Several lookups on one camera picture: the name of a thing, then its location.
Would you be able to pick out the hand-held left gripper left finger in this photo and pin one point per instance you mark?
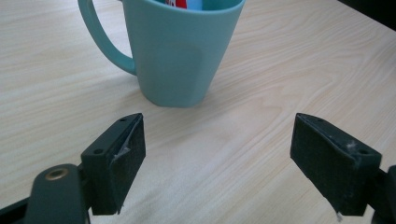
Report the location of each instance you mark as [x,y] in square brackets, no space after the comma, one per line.
[115,165]

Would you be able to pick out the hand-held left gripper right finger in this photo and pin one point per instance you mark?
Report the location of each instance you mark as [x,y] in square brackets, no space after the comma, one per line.
[334,165]

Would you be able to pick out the teal cup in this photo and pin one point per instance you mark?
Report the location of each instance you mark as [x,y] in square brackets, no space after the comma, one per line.
[177,46]

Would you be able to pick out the red and blue tube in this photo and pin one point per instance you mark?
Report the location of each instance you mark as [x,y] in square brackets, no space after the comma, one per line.
[183,3]

